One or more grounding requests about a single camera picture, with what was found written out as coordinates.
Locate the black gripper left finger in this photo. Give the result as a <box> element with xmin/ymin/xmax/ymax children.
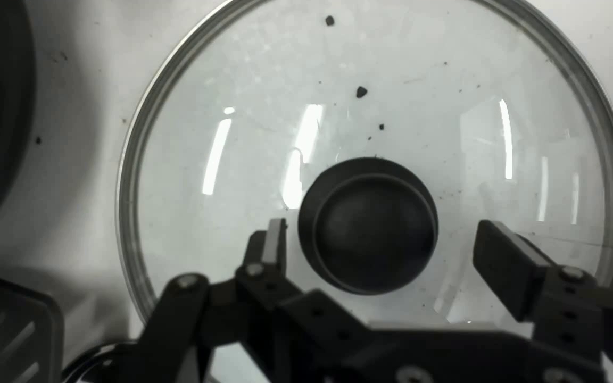
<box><xmin>127</xmin><ymin>217</ymin><xmax>374</xmax><ymax>383</ymax></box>

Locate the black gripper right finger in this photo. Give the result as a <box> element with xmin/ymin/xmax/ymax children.
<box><xmin>473</xmin><ymin>217</ymin><xmax>613</xmax><ymax>383</ymax></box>

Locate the glass lid with black knob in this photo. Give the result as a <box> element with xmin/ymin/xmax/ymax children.
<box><xmin>114</xmin><ymin>0</ymin><xmax>613</xmax><ymax>335</ymax></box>

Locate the black kitchen utensil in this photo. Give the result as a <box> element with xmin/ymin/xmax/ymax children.
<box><xmin>0</xmin><ymin>264</ymin><xmax>66</xmax><ymax>383</ymax></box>

